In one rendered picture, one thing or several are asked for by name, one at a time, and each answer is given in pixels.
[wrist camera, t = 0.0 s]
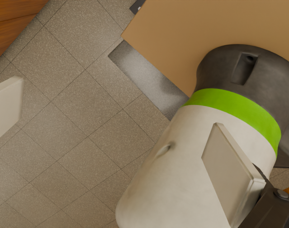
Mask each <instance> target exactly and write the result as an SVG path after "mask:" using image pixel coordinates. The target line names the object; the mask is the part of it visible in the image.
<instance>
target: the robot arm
mask: <svg viewBox="0 0 289 228"><path fill-rule="evenodd" d="M196 78H197V81H196V87H195V90H194V92H193V94H192V96H191V97H190V98H189V100H188V101H187V102H186V103H184V104H183V105H182V106H181V107H180V108H179V109H178V110H177V112H176V114H175V115H174V117H173V118H172V120H171V121H170V122H169V124H168V125H167V127H166V128H165V130H164V131H163V133H162V134H161V136H160V137H159V139H158V140H157V142H156V144H155V145H154V147H153V148H152V150H151V151H150V153H149V154H148V156H147V157H146V159H145V161H144V162H143V163H142V165H141V167H140V168H139V170H138V171H137V173H136V174H135V176H134V177H133V179H132V181H131V182H130V184H129V185H128V187H127V189H126V190H125V192H124V194H123V195H122V197H121V198H120V200H119V202H118V204H117V206H116V210H115V217H116V222H117V224H118V226H119V228H289V194H288V193H286V192H285V191H283V190H280V189H277V188H274V186H273V185H272V184H271V183H270V180H269V176H270V173H271V171H272V169H273V168H289V61H287V60H286V59H284V58H283V57H281V56H279V55H277V54H275V53H273V52H271V51H268V50H266V49H263V48H260V47H256V46H251V45H245V44H229V45H224V46H220V47H217V48H215V49H213V50H211V51H210V52H209V53H207V54H206V56H205V57H204V58H203V59H202V61H201V62H200V64H199V65H198V68H197V72H196ZM23 92H24V79H23V78H22V77H18V76H13V77H11V78H9V79H7V80H5V81H4V82H1V83H0V137H1V136H2V135H3V134H4V133H6V132H7V131H8V130H9V129H10V128H11V127H12V126H13V125H14V124H16V123H17V122H18V121H19V120H20V119H21V111H22V101H23Z"/></svg>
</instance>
